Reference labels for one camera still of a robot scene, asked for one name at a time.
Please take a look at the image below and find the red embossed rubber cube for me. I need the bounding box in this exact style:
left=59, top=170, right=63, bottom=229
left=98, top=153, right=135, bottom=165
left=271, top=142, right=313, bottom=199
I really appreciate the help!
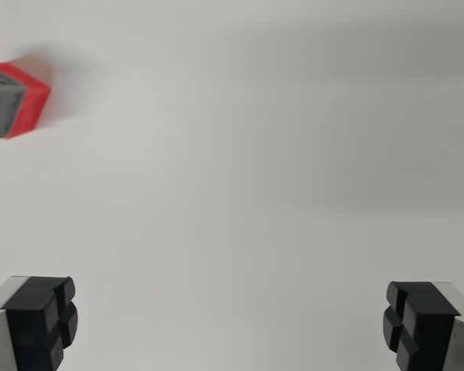
left=0, top=53, right=52, bottom=141

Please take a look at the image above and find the black-padded silver gripper right finger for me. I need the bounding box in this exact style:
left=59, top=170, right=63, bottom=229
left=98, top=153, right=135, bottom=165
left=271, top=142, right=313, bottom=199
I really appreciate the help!
left=382, top=281, right=464, bottom=371

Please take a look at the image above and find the black-padded silver gripper left finger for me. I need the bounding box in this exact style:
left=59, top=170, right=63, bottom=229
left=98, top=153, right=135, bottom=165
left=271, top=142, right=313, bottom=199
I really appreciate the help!
left=0, top=275, right=79, bottom=371

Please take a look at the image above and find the grey embossed rubber cube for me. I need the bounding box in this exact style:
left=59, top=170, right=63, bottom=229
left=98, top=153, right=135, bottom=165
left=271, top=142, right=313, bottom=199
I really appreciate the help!
left=0, top=63, right=27, bottom=145

